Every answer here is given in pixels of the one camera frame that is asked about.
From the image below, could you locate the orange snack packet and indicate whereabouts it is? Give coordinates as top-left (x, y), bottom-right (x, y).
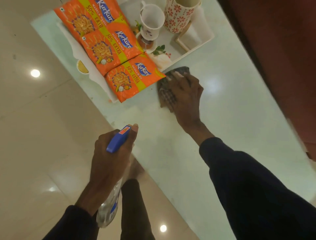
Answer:
top-left (53, 0), bottom-right (129, 41)
top-left (105, 52), bottom-right (166, 103)
top-left (79, 15), bottom-right (145, 76)

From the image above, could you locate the white mug red floral pattern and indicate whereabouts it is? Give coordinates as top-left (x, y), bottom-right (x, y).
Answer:
top-left (164, 0), bottom-right (202, 34)

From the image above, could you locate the clear spray bottle blue nozzle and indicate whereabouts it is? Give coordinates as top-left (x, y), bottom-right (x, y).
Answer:
top-left (96, 125), bottom-right (132, 228)

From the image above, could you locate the brown sofa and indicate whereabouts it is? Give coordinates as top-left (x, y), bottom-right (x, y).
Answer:
top-left (217, 0), bottom-right (316, 162)

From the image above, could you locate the small white bowl orange sauce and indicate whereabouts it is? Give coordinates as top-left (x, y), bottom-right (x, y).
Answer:
top-left (135, 31), bottom-right (157, 54)

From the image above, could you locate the wooden napkin holder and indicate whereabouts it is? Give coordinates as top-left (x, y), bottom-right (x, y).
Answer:
top-left (175, 21), bottom-right (198, 52)

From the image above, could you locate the person's leg in dark trouser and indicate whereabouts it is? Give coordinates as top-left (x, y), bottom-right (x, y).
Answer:
top-left (120, 179), bottom-right (156, 240)

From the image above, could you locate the white cup with small print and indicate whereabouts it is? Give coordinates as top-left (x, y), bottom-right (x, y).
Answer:
top-left (139, 1), bottom-right (165, 41)

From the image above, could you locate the dark checked cleaning cloth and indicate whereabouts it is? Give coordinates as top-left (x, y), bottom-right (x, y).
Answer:
top-left (157, 66), bottom-right (191, 113)

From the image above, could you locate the person's right hand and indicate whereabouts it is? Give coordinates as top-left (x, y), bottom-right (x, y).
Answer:
top-left (165, 71), bottom-right (205, 129)

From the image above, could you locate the white serving tray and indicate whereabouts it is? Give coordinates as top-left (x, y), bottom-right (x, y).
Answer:
top-left (56, 0), bottom-right (215, 104)

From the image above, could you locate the person's left forearm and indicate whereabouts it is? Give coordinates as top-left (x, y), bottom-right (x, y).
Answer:
top-left (42, 182), bottom-right (122, 240)

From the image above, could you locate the person's right forearm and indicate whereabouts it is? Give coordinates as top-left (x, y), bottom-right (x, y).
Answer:
top-left (183, 120), bottom-right (316, 240)

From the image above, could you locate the person's left hand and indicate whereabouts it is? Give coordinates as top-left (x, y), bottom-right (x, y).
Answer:
top-left (90, 124), bottom-right (139, 191)

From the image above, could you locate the person's bare foot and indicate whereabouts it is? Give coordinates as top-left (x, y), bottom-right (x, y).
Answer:
top-left (127, 158), bottom-right (146, 181)

